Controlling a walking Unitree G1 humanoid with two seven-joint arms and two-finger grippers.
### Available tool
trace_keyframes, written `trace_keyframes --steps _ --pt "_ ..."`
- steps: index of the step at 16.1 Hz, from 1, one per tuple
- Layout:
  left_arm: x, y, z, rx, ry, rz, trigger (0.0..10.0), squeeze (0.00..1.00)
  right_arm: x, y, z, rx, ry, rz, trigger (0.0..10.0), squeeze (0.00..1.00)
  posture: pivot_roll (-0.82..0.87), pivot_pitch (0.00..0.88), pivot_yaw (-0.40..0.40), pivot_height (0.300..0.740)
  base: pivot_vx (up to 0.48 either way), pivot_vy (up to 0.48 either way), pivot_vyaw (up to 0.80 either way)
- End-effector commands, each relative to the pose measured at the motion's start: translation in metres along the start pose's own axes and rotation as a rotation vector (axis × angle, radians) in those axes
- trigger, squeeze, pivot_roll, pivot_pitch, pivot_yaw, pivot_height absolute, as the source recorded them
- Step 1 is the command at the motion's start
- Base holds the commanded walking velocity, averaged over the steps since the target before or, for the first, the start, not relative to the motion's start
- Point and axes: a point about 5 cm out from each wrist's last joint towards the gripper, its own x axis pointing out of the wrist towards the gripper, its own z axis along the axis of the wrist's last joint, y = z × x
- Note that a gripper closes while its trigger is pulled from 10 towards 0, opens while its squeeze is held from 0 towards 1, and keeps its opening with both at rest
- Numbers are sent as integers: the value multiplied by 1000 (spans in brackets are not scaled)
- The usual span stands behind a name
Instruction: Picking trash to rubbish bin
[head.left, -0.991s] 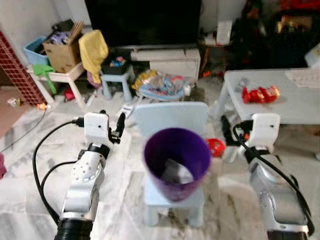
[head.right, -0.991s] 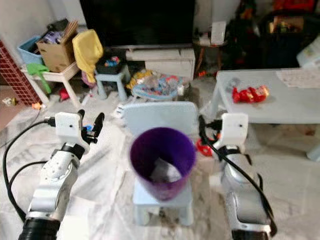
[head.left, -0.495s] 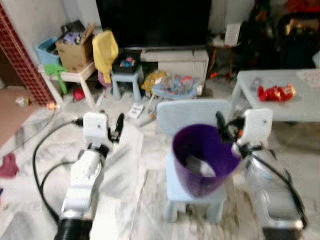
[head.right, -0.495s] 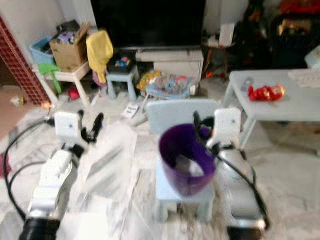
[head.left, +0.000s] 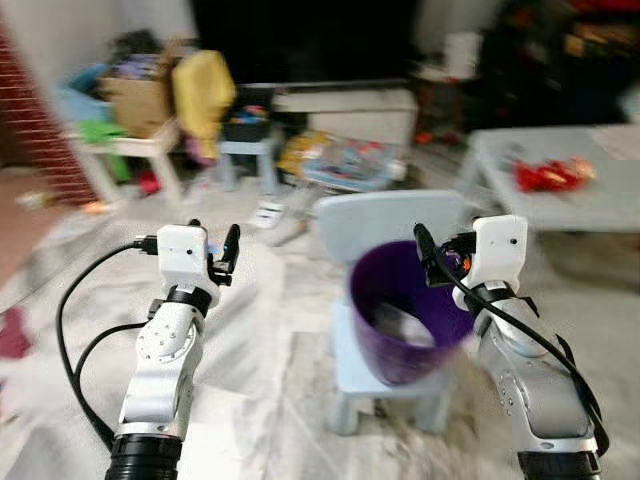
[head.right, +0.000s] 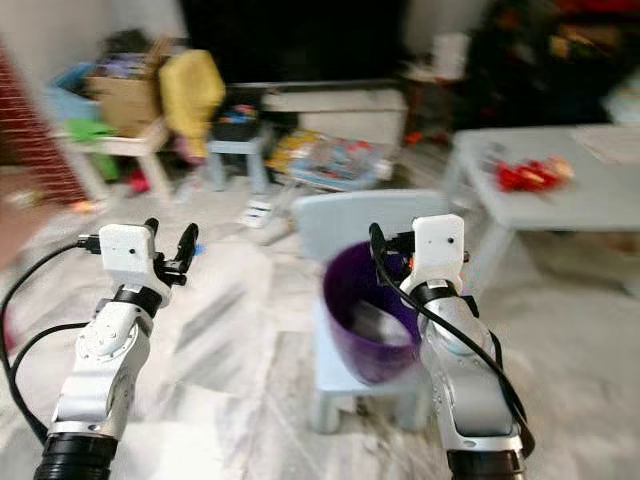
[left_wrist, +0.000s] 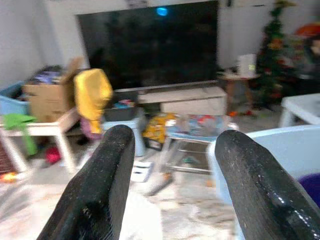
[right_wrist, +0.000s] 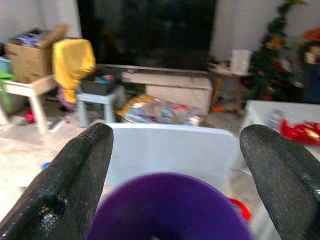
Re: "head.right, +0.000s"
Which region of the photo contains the low white bench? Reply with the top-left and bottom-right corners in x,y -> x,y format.
259,84 -> 410,147

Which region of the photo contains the brown cardboard box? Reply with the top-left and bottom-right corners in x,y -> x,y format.
84,39 -> 174,140

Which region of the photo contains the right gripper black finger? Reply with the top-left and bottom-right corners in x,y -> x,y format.
367,222 -> 391,286

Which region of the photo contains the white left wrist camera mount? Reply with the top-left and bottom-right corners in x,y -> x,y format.
99,224 -> 160,294

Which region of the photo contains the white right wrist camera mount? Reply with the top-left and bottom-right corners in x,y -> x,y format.
407,212 -> 467,292

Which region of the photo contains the clear bag of toys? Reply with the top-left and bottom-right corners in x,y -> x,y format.
267,129 -> 397,194

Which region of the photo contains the small white floor item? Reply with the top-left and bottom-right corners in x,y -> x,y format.
244,199 -> 277,230

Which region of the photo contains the small light blue stool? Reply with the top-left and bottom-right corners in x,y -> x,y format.
207,135 -> 272,195

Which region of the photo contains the white trash piece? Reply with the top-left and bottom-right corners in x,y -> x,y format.
349,299 -> 412,347

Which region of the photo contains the dark red cloth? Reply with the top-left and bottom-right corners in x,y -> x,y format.
0,299 -> 17,353

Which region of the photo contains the long black left arm cable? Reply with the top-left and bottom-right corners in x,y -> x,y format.
0,237 -> 106,321

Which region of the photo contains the black box with items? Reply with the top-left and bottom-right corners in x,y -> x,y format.
209,104 -> 267,144

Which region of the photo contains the small white table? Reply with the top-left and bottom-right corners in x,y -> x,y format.
54,119 -> 172,207

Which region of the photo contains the short black left arm cable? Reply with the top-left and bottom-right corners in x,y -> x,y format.
0,322 -> 94,447

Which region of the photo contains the red toy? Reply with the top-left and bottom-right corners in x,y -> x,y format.
494,156 -> 577,194

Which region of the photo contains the light blue plastic chair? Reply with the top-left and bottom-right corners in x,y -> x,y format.
291,189 -> 452,437

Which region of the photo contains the yellow bag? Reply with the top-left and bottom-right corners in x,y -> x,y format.
157,49 -> 227,162

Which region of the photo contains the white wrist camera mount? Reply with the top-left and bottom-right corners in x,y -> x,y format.
99,224 -> 160,294
407,212 -> 467,292

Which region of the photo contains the purple rubbish bin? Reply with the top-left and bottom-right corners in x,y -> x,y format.
321,239 -> 427,387

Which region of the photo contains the small grey low table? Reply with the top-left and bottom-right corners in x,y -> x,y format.
444,124 -> 640,298

